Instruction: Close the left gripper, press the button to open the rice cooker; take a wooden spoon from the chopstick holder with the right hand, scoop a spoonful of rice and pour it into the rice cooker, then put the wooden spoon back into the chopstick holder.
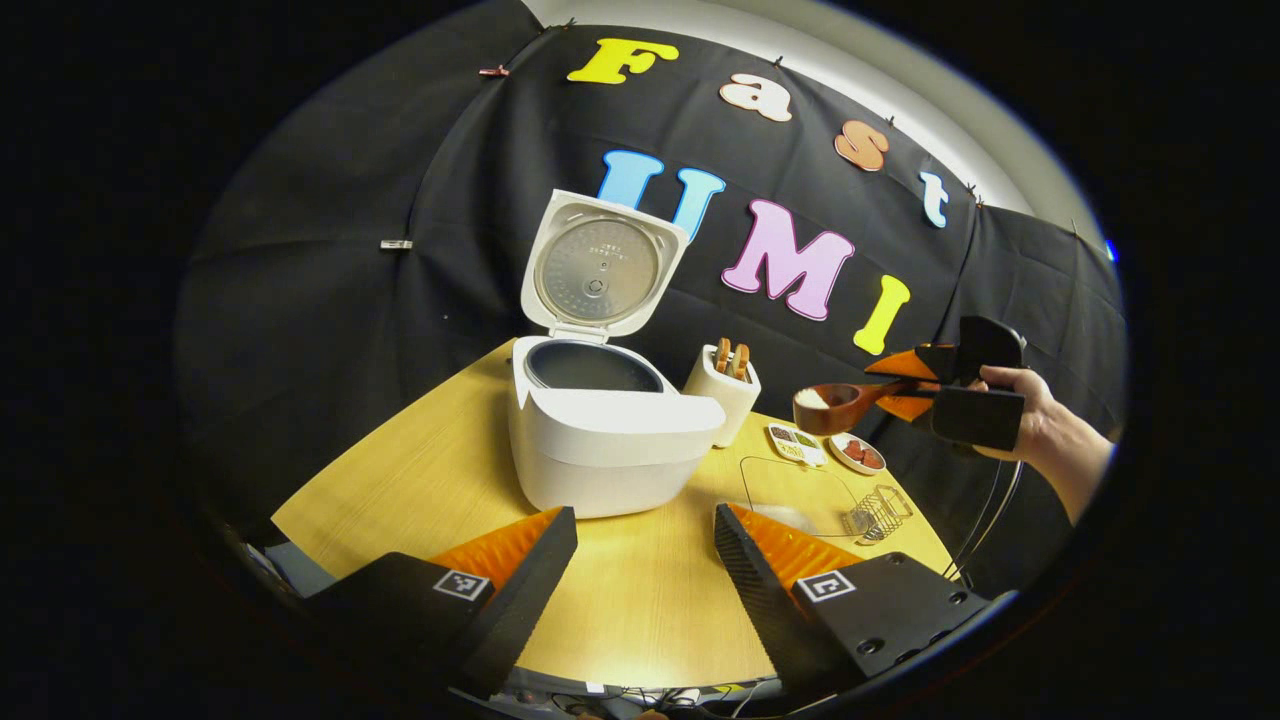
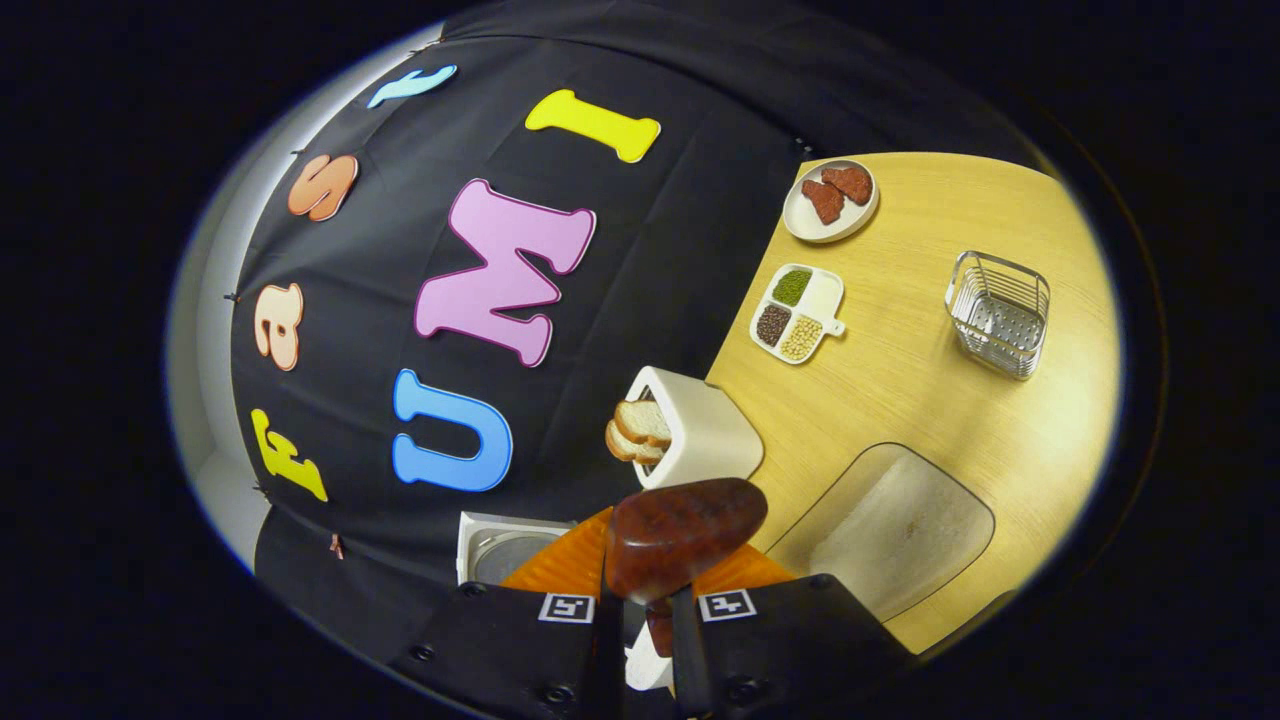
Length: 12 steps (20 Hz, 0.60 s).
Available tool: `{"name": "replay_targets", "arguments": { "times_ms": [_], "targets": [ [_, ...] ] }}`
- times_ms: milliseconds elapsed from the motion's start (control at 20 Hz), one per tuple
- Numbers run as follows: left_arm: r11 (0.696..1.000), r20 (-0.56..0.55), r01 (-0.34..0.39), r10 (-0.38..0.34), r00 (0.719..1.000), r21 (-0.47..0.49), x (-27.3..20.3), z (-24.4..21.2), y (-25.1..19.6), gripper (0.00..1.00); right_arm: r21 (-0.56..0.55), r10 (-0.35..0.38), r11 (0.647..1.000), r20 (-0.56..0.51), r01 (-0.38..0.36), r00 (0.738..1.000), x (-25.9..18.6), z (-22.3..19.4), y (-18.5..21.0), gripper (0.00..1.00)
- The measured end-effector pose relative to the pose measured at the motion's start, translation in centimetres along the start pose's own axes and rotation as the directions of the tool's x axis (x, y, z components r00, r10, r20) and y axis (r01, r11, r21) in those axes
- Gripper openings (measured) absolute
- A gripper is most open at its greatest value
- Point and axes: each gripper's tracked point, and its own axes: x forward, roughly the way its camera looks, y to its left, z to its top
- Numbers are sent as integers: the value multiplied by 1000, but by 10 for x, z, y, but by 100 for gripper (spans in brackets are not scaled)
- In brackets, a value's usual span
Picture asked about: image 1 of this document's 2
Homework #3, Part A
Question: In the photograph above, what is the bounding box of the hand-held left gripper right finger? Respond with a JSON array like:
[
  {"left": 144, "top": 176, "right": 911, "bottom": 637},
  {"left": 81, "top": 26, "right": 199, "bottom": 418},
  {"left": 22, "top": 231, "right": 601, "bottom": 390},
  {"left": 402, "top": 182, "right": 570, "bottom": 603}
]
[{"left": 713, "top": 502, "right": 991, "bottom": 701}]

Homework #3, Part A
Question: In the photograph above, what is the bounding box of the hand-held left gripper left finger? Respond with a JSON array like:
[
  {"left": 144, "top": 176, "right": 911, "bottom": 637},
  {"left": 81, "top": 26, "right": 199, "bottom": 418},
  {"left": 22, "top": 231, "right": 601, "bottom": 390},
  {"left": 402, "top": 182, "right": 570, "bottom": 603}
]
[{"left": 300, "top": 506, "right": 579, "bottom": 701}]

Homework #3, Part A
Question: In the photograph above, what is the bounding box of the brown wooden spoon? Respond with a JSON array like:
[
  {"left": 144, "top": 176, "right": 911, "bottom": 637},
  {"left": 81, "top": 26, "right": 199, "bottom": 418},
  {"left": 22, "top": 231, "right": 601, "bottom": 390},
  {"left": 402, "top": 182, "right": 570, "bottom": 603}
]
[{"left": 793, "top": 378, "right": 936, "bottom": 437}]

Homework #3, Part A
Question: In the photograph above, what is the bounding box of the metal wire chopstick holder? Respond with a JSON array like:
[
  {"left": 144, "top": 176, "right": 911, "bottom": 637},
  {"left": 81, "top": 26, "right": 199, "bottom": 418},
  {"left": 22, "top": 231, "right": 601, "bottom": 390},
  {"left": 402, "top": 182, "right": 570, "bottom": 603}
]
[{"left": 843, "top": 485, "right": 914, "bottom": 542}]

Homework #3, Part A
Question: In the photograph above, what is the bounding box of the white rice cooker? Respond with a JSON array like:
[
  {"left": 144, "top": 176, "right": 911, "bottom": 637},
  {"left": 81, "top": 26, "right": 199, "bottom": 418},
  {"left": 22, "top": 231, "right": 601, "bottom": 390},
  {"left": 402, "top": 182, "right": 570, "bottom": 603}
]
[{"left": 508, "top": 189, "right": 727, "bottom": 519}]

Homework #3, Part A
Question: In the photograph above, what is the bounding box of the clear plastic rice box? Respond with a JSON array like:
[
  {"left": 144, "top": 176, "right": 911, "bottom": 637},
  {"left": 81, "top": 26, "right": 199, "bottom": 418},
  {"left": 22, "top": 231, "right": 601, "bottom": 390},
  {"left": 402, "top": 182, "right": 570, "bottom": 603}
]
[{"left": 740, "top": 456, "right": 871, "bottom": 541}]

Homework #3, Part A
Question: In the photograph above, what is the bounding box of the white round plate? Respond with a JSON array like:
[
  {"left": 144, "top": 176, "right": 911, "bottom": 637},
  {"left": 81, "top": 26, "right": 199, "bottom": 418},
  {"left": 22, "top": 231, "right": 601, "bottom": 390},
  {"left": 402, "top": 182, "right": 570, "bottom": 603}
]
[{"left": 829, "top": 432, "right": 888, "bottom": 476}]

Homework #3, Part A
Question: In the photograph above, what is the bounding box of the white divided bean dish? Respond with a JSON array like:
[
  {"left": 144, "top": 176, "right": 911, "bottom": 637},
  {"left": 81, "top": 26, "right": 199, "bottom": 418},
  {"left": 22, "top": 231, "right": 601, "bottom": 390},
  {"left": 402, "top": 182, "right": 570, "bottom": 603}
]
[{"left": 767, "top": 423, "right": 827, "bottom": 469}]

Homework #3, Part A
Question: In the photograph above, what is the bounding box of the white toaster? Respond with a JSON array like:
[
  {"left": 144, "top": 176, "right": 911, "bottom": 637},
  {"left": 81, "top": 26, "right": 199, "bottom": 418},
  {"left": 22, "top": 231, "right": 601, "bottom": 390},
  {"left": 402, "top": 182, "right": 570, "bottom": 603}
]
[{"left": 683, "top": 340, "right": 762, "bottom": 448}]

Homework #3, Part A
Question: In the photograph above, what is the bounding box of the black backdrop cloth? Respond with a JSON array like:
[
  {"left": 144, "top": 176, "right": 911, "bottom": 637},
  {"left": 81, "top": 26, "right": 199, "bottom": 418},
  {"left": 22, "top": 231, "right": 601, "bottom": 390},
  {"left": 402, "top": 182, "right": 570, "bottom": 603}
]
[{"left": 175, "top": 0, "right": 1126, "bottom": 601}]

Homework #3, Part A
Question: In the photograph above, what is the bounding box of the black cable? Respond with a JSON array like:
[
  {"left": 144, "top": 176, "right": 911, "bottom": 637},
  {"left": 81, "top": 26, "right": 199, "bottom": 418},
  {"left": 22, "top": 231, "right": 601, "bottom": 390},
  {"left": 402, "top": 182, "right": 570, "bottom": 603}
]
[{"left": 945, "top": 458, "right": 1026, "bottom": 583}]

